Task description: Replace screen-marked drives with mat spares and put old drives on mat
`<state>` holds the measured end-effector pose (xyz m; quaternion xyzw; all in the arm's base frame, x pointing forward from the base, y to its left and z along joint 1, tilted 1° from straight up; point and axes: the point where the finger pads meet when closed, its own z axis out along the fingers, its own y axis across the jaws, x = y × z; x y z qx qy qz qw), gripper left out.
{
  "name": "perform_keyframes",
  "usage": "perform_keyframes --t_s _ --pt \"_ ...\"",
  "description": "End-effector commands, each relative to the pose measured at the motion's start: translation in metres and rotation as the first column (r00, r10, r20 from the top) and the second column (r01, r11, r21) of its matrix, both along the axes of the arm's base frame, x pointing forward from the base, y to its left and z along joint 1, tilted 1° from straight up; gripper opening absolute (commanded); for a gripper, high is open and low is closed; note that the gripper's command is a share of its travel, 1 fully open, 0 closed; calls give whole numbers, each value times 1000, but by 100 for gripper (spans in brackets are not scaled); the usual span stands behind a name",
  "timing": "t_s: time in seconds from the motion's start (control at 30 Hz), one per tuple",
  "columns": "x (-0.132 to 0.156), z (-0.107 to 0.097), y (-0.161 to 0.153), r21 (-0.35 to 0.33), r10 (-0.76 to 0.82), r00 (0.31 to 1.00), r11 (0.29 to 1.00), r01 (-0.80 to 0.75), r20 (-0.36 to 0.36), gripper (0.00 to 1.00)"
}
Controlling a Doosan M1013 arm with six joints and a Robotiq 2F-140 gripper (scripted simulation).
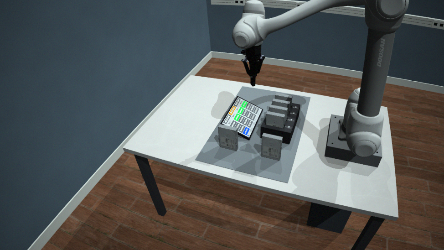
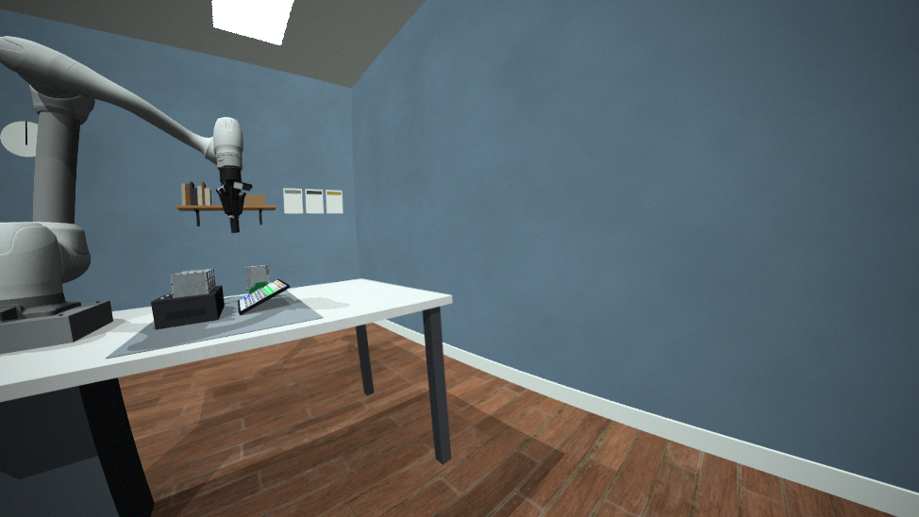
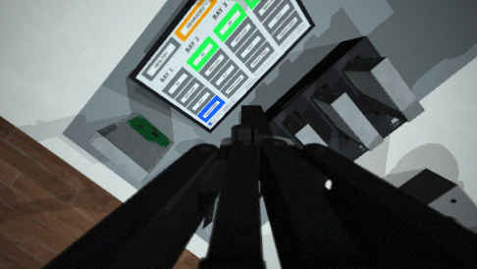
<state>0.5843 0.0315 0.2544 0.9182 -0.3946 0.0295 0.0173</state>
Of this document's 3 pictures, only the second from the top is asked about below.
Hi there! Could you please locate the grey flat mat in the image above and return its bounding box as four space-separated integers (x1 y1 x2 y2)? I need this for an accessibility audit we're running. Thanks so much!
107 290 324 359

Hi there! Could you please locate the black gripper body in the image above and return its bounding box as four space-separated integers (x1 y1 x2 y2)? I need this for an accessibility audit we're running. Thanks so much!
220 168 242 196

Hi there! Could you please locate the black status display screen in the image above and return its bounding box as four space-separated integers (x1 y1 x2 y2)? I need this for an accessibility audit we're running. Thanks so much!
238 279 290 315

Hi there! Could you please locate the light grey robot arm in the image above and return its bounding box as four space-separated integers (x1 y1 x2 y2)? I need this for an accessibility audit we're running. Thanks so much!
0 36 243 322

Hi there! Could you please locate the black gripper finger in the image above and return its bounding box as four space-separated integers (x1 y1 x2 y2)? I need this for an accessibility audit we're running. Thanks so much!
216 185 238 233
234 189 246 232

